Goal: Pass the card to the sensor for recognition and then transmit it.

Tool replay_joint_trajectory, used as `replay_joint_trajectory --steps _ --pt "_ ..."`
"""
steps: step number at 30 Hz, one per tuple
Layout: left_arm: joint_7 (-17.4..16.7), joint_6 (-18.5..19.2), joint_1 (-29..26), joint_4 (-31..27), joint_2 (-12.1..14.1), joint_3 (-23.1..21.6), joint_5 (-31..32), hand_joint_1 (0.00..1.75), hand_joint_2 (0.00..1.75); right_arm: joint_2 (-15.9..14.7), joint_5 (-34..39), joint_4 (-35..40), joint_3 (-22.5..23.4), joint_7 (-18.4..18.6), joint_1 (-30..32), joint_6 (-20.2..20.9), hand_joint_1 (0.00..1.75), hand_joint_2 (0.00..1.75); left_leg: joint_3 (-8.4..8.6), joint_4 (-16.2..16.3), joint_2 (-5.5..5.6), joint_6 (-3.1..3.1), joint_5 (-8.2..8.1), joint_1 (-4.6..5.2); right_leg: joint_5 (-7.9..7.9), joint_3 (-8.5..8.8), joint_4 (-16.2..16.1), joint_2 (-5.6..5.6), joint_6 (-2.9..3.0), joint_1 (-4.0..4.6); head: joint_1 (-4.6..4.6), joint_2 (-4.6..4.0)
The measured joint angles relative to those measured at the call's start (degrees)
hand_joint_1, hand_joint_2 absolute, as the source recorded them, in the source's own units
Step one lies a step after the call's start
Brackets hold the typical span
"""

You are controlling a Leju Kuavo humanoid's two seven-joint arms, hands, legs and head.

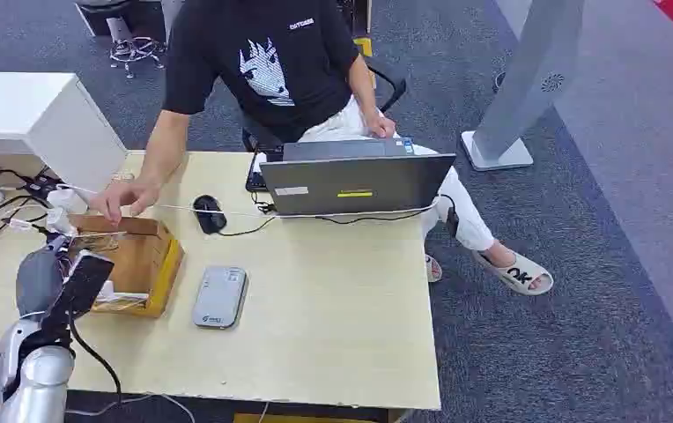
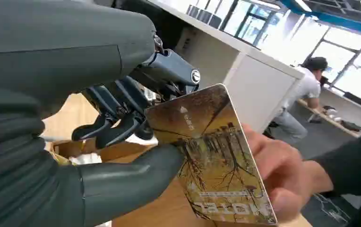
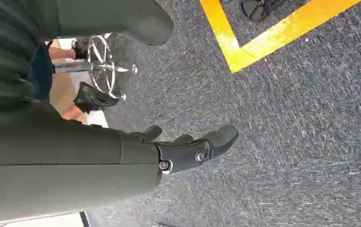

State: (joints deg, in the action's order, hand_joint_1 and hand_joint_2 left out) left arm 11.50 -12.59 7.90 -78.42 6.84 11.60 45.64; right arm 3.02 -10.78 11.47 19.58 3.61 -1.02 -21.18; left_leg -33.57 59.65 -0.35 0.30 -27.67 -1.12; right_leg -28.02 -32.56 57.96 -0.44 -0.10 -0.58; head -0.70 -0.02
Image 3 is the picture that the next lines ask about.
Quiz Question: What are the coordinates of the chrome base stool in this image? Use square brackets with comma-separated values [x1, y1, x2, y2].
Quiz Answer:
[52, 34, 139, 102]

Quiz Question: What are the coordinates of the yellow floor tape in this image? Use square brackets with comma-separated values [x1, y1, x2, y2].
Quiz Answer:
[199, 0, 361, 74]

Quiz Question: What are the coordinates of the person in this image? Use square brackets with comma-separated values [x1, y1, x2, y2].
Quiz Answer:
[27, 37, 119, 122]

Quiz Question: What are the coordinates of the robot right arm ribbed sleeve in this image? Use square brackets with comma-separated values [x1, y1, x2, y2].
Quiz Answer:
[0, 0, 59, 105]

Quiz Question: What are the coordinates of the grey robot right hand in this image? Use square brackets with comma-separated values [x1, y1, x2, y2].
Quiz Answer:
[0, 0, 240, 225]

